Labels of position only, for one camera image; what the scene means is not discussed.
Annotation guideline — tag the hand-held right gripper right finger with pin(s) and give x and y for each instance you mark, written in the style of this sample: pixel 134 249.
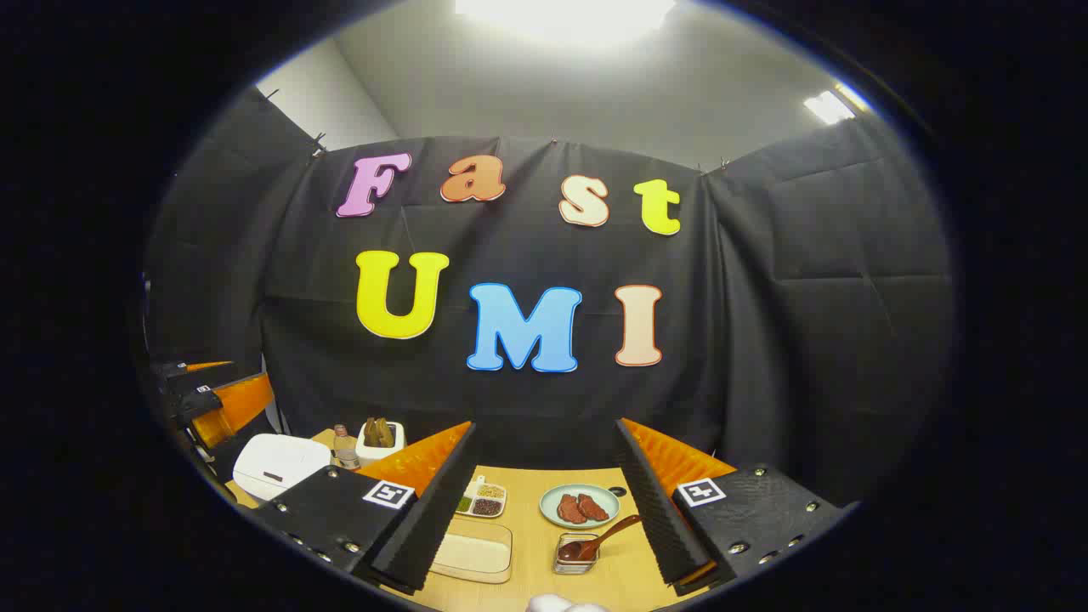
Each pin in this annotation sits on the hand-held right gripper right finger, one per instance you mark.
pixel 654 510

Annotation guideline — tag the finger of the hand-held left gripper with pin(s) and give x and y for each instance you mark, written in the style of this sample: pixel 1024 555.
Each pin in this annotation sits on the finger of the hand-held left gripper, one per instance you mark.
pixel 170 369
pixel 242 404

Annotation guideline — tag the clear plastic rice box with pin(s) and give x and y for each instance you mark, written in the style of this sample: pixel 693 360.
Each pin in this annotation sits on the clear plastic rice box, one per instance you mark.
pixel 470 578

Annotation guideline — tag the white rice cooker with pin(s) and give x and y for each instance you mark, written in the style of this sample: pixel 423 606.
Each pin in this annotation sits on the white rice cooker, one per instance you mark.
pixel 276 463

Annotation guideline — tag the red label plastic water bottle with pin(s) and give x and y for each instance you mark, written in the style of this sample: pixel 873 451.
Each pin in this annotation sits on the red label plastic water bottle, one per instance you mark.
pixel 344 455

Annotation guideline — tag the brown wooden spoon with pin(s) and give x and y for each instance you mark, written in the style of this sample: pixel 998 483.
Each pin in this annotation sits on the brown wooden spoon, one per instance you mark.
pixel 603 535

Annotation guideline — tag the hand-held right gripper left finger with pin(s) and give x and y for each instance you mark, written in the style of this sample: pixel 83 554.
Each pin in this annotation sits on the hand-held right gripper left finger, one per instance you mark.
pixel 433 501

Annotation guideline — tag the white toaster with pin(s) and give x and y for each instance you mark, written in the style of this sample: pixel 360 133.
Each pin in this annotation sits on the white toaster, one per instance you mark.
pixel 380 455

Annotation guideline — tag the small ceiling light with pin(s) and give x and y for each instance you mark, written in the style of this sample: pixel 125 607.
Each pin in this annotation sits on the small ceiling light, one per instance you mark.
pixel 829 106

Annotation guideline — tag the pile of soybeans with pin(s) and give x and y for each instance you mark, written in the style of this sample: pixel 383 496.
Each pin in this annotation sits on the pile of soybeans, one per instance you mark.
pixel 491 491

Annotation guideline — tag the pale green plate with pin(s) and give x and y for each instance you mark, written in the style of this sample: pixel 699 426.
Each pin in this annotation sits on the pale green plate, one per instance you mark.
pixel 548 508

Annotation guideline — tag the pile of red beans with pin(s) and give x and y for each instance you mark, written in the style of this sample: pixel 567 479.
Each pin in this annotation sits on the pile of red beans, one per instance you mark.
pixel 486 507

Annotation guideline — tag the brown toast slice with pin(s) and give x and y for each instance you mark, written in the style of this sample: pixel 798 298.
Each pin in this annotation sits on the brown toast slice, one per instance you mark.
pixel 387 433
pixel 371 433

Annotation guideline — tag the white divided tray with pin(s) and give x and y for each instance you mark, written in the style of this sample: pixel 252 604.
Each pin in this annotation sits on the white divided tray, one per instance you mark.
pixel 469 491

